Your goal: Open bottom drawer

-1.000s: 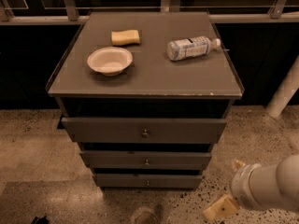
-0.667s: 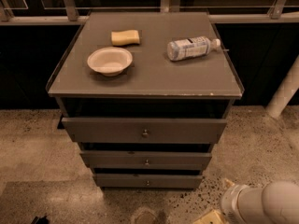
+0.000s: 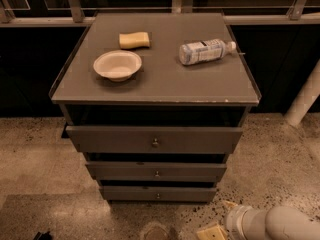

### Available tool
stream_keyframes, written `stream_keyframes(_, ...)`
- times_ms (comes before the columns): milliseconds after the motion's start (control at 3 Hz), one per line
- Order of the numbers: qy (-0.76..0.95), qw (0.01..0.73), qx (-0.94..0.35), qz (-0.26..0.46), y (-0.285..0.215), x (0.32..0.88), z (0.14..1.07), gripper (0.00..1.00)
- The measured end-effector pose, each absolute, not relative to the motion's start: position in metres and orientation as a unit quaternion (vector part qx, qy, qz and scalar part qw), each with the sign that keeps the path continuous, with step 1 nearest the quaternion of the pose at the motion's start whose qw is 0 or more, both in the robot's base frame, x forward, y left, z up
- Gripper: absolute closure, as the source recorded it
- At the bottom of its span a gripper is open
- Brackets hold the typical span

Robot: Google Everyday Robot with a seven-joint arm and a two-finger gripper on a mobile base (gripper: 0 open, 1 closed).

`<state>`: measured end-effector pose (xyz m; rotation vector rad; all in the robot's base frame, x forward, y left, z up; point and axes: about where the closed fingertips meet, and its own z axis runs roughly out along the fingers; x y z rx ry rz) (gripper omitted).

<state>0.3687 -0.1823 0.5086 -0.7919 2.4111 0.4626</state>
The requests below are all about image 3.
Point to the white pole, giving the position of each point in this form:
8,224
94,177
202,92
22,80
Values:
305,98

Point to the white paper bowl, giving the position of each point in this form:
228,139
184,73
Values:
118,65

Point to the grey drawer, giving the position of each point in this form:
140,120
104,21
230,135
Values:
147,139
156,171
171,194

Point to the black object on floor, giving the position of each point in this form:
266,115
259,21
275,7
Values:
43,236

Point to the clear plastic water bottle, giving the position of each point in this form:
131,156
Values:
205,51

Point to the metal window railing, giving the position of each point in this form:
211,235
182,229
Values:
39,13

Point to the grey drawer cabinet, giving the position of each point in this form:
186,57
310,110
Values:
163,93

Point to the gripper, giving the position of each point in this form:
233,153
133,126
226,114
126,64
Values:
234,221

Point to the yellow sponge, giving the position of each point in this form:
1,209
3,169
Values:
134,40

